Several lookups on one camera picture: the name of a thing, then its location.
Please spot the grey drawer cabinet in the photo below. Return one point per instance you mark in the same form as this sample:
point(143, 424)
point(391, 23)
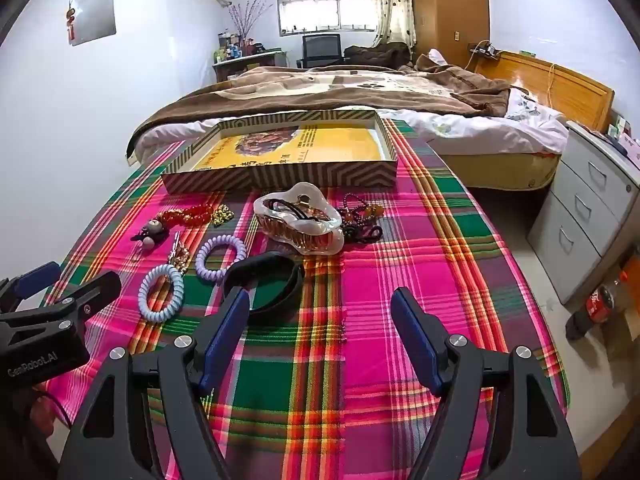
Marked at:
point(575, 210)

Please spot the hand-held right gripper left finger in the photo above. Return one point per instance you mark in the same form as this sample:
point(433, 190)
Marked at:
point(227, 330)

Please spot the wooden headboard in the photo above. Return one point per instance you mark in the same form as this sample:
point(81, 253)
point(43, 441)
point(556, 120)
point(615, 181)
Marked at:
point(565, 87)

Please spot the rhinestone hair clip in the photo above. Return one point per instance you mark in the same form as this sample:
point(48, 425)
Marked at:
point(179, 257)

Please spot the patterned curtain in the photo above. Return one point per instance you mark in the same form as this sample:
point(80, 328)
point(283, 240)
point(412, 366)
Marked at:
point(392, 5)

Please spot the clear amber hair claw clip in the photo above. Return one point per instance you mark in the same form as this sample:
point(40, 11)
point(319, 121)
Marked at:
point(320, 237)

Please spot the cola bottle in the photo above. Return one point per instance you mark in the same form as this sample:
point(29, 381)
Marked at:
point(597, 305)

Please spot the bed with brown blanket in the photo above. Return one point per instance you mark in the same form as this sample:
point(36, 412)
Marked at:
point(350, 87)

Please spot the striped box with yellow inside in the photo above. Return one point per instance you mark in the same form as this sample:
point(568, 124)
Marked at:
point(330, 142)

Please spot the dark brown cloth pile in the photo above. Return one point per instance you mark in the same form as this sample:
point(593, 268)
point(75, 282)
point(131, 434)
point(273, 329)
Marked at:
point(375, 54)

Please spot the power strip with chargers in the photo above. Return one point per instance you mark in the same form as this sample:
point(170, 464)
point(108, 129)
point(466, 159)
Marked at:
point(485, 51)

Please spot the black wristband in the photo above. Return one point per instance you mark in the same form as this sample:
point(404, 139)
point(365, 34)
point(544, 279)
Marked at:
point(295, 280)

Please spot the small cardboard boxes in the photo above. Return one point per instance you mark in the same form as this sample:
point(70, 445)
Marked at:
point(622, 135)

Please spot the yellow mattress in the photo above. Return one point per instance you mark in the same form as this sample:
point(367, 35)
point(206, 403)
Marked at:
point(500, 170)

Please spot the white floral bed sheet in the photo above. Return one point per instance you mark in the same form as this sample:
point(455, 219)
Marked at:
point(480, 127)

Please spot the wooden wardrobe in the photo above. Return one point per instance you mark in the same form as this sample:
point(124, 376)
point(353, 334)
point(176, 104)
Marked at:
point(445, 5)

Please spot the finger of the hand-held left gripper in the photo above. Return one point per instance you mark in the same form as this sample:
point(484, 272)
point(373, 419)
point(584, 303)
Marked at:
point(95, 290)
point(32, 277)

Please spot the red hanging charm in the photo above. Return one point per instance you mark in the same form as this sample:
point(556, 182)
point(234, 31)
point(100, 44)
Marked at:
point(71, 20)

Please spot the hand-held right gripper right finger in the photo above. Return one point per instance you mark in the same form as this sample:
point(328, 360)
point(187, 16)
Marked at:
point(412, 327)

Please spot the window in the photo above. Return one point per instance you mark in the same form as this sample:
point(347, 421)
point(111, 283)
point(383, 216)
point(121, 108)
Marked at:
point(325, 12)

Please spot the vase of dry branches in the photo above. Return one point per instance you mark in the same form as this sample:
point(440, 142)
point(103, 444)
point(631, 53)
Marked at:
point(247, 20)

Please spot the small desk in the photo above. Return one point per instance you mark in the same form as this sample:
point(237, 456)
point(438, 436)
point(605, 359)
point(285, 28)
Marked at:
point(250, 62)

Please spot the group of bottles and jars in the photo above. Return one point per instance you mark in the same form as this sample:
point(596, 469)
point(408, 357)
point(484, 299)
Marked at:
point(232, 47)

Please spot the silver wall sheet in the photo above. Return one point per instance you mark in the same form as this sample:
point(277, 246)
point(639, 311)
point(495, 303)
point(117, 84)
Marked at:
point(95, 17)

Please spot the black office chair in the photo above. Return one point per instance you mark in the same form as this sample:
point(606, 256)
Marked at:
point(322, 45)

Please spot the pink green plaid cloth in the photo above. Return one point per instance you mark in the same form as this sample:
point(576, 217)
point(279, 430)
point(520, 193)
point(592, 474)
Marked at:
point(380, 280)

